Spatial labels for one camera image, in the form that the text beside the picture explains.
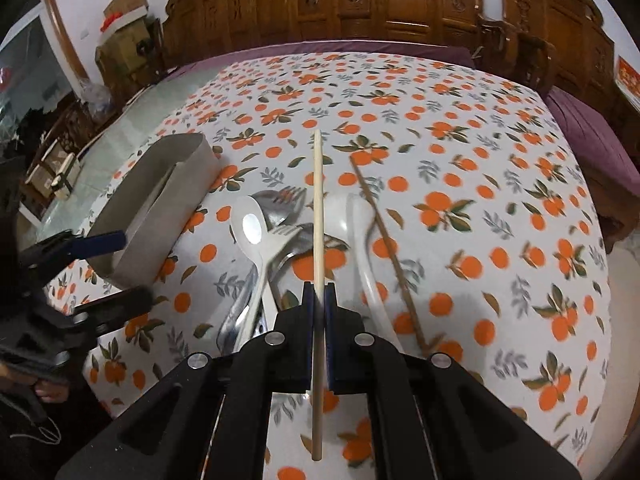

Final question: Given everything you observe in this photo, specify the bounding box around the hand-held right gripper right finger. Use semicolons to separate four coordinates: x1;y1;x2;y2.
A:
324;282;583;480

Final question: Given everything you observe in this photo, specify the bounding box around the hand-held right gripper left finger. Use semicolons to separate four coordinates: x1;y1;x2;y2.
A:
55;282;318;480

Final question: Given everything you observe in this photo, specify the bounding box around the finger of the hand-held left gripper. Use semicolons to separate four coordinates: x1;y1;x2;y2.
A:
47;285;156;342
17;230;126;267

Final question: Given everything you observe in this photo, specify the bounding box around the metal spoon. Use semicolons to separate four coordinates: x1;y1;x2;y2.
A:
252;235;351;341

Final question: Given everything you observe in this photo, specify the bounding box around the white plastic fork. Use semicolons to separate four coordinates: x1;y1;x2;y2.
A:
242;224;304;348

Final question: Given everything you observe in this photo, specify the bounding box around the white soup spoon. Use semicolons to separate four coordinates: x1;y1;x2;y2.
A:
324;191;403;353

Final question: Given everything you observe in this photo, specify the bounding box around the dark brown chopstick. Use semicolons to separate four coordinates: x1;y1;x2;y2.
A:
349;155;447;356

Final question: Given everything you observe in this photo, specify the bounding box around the light wooden chopstick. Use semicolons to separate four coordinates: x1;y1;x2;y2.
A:
310;129;325;462

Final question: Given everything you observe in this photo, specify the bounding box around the white plastic spoon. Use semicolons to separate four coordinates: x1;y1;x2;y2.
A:
229;195;279;317

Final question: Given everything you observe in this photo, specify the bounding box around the metal fork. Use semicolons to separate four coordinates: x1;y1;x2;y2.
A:
217;187;307;356

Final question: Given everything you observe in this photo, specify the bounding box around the metal tray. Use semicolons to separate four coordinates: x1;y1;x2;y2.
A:
87;132;223;291

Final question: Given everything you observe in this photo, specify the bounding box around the person's left hand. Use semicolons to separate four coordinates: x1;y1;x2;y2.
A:
31;376;70;404

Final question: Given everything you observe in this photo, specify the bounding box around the wooden side chair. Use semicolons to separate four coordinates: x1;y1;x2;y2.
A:
20;90;98;221

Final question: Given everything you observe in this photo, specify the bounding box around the stack of cardboard boxes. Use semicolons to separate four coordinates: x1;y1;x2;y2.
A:
94;0;167;102

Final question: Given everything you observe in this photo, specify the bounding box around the orange print tablecloth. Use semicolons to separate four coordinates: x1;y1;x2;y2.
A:
42;52;613;480

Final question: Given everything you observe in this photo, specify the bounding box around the long purple seat cushion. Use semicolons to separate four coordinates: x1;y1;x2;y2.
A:
170;39;477;74

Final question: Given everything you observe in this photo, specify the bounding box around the carved wooden sofa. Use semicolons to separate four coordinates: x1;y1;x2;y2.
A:
160;0;487;68

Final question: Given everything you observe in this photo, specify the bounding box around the purple armchair cushion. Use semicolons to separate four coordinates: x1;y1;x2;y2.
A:
542;86;640;187

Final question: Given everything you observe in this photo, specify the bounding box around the carved wooden armchair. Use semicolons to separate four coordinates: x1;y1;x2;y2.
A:
472;0;640;256

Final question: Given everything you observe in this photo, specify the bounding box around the red printed card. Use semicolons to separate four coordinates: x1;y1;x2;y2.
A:
616;54;640;107

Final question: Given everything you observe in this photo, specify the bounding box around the white cord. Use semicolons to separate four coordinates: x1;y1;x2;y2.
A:
9;417;62;447

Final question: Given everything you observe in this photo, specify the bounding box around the wooden door frame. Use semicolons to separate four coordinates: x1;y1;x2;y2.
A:
39;0;90;87

